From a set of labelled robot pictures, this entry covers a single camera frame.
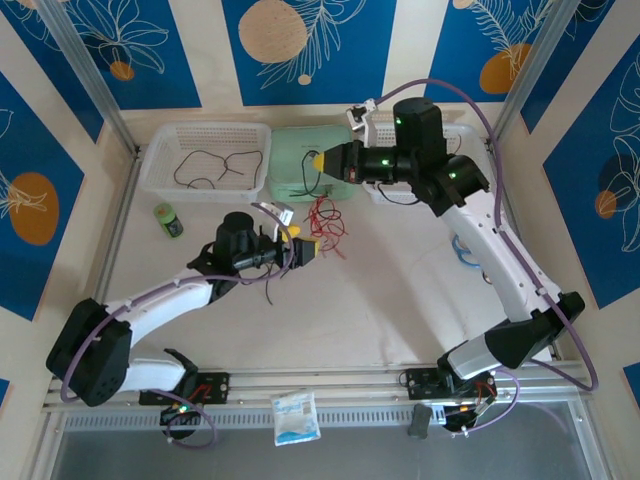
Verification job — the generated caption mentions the thin black cable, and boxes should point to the thin black cable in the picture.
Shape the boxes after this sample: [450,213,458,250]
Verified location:
[222,149,265,190]
[173,149,232,191]
[234,262,284,307]
[289,149,331,200]

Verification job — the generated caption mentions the mint green medicine bag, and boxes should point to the mint green medicine bag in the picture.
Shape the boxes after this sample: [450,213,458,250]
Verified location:
[266,124,361,201]

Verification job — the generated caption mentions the white perforated plastic basket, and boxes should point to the white perforated plastic basket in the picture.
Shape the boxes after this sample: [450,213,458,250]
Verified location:
[138,122,273,204]
[359,123,494,206]

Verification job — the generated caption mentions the small green capped bottle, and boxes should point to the small green capped bottle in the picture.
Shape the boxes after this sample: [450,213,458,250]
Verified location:
[152,202,185,242]

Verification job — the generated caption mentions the white and blue packet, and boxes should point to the white and blue packet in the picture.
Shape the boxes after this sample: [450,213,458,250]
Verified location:
[269,388,322,448]

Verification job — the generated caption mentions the dark grey plastic clip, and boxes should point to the dark grey plastic clip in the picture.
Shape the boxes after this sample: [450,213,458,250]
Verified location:
[408,403,432,440]

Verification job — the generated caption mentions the grey metal panel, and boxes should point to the grey metal panel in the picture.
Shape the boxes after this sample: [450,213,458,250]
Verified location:
[47,427,606,480]

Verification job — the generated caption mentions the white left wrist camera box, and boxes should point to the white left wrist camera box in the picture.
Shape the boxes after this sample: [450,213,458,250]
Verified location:
[267,201,297,227]

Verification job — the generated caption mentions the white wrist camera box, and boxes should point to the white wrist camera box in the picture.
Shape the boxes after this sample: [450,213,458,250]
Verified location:
[346,98,382,147]
[267,201,297,227]

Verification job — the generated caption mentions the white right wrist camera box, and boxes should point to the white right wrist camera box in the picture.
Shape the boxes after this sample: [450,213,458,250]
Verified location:
[346,98,382,147]

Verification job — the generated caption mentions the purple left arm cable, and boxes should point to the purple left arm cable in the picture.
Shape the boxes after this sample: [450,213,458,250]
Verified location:
[59,201,295,449]

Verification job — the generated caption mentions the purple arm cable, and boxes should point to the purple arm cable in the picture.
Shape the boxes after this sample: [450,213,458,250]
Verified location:
[59,201,295,449]
[369,78,600,436]

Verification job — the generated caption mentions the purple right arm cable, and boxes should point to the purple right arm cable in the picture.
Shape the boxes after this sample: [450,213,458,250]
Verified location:
[369,78,600,436]

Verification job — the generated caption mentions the aluminium frame post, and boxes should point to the aluminium frame post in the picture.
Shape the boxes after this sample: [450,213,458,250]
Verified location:
[37,0,140,159]
[487,0,576,149]

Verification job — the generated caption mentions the coiled blue cable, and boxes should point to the coiled blue cable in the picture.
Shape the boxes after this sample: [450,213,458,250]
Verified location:
[452,233,485,275]

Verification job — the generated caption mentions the aluminium frame rail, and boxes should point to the aluminium frame rail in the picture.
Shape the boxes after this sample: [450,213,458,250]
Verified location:
[42,360,596,416]

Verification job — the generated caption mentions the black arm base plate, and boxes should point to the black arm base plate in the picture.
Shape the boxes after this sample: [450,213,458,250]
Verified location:
[399,368,500,401]
[138,370,232,407]

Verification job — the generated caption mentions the grey slotted cable duct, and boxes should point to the grey slotted cable duct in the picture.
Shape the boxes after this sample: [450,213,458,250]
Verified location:
[63,407,446,432]

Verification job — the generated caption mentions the black power connector with wires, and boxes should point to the black power connector with wires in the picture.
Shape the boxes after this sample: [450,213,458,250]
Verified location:
[159,402,204,428]
[442,397,497,434]

